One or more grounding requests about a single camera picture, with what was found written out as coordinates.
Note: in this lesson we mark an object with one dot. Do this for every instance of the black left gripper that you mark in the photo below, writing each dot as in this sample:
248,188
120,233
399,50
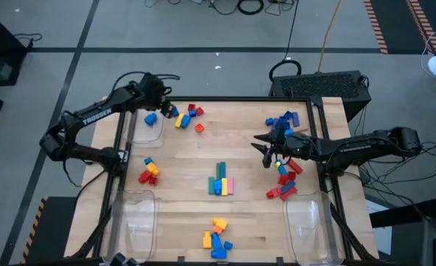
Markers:
154,92

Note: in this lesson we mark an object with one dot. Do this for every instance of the light blue block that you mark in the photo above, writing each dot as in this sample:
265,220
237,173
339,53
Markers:
288,131

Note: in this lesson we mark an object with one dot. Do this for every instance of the long yellow wooden block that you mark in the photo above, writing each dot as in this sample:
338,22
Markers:
224,186
179,120

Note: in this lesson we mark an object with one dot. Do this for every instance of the orange plastic block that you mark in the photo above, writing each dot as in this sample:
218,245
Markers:
199,128
217,230

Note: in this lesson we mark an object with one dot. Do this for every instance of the black hazard-edged floor mat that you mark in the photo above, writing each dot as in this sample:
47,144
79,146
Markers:
51,229

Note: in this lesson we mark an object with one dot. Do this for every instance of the black cabinet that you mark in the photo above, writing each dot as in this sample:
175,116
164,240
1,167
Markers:
0,37

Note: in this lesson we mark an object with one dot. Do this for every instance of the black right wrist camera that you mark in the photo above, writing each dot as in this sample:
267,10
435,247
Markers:
267,160

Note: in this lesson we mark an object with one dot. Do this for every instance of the large blue plastic block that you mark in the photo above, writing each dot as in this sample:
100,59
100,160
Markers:
218,253

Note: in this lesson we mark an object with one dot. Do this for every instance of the long red block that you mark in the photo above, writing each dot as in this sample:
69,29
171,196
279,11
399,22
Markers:
295,166
289,194

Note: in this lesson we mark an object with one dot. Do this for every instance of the small blue plastic block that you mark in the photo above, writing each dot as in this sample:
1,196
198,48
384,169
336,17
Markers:
269,121
148,160
192,113
288,114
175,112

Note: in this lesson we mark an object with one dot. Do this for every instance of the small red plastic block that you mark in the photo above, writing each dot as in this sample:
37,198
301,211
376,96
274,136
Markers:
191,107
199,111
292,175

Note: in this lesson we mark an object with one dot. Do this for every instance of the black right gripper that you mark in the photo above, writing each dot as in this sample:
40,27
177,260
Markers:
295,146

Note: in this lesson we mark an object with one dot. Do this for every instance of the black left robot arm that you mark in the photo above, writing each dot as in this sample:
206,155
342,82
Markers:
92,115

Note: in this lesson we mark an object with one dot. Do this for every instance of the small clear plastic bin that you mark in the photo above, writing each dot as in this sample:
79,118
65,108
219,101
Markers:
144,136

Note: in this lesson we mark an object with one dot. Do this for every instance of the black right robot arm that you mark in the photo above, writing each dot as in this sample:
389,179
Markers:
354,149

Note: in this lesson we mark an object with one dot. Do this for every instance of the black computer case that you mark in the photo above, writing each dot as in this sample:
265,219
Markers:
319,86

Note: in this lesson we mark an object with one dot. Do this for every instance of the long green wooden block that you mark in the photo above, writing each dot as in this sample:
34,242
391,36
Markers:
211,185
218,171

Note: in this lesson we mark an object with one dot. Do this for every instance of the tan wooden block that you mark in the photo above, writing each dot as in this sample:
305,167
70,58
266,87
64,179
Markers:
302,130

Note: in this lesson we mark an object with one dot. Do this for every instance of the hazard striped floor tape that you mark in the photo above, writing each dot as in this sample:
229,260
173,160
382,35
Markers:
377,29
423,26

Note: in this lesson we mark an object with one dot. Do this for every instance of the small yellow plastic block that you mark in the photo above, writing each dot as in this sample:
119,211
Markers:
277,163

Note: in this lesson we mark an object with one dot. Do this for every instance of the large clear plastic bin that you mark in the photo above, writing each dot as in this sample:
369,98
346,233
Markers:
129,221
306,229

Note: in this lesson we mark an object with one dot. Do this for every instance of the long pink wooden block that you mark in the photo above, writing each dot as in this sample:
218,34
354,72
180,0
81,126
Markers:
230,185

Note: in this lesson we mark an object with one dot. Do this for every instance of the long blue plastic block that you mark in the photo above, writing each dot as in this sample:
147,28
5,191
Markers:
295,119

